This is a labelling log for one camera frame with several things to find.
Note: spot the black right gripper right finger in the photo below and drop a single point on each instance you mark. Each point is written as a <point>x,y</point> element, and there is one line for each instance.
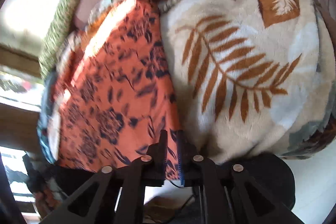
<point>259,189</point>

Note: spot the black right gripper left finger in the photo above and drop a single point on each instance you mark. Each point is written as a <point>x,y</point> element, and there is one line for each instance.
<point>115,195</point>

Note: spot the orange floral cloth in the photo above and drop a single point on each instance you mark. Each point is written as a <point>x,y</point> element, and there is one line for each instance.
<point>119,95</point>

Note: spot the cream leaf-print fleece blanket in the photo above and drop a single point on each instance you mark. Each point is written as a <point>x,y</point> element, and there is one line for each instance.
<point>249,76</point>

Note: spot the green patterned pillow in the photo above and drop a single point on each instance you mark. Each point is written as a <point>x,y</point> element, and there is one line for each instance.
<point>56,34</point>

